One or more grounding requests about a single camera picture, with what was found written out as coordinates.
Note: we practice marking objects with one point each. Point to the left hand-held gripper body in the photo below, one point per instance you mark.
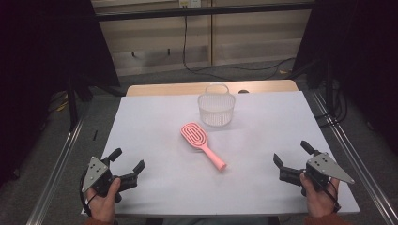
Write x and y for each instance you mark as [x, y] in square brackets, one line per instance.
[100, 178]

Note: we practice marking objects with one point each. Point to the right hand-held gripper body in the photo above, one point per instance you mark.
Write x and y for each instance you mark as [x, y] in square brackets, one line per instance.
[322, 167]

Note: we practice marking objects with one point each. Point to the pink hairbrush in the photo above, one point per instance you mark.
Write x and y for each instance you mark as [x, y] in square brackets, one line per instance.
[212, 157]

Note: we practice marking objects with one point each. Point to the white slotted plastic basket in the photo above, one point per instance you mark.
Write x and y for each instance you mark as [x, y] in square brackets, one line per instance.
[216, 115]

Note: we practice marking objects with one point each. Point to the person's left hand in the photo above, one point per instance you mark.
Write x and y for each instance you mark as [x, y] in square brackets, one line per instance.
[101, 206]

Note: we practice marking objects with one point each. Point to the person's right hand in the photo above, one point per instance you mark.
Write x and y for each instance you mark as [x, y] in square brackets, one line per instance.
[319, 201]

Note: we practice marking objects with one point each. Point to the small black floor piece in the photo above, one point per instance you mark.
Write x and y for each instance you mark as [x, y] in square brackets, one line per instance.
[95, 135]

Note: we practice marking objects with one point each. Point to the black stand pole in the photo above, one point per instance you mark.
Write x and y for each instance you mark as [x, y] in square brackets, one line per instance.
[72, 106]

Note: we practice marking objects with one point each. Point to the black curtain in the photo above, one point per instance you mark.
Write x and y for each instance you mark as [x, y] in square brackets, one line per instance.
[359, 47]
[37, 62]

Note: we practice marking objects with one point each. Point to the beige wooden cabinet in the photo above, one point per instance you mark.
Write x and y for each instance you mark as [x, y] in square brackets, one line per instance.
[250, 31]

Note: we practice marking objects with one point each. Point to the metal floor rail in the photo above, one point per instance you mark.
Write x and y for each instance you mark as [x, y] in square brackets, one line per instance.
[56, 175]
[359, 162]

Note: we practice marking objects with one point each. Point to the white wall socket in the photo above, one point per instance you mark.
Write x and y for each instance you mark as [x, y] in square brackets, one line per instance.
[189, 3]

